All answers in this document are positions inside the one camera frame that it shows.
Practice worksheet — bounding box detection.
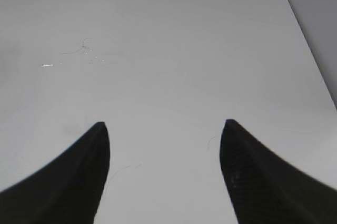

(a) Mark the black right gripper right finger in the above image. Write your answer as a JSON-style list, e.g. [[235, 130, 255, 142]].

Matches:
[[219, 119, 336, 224]]

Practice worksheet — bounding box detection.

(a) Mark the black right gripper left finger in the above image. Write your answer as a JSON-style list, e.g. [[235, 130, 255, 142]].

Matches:
[[1, 122, 110, 223]]

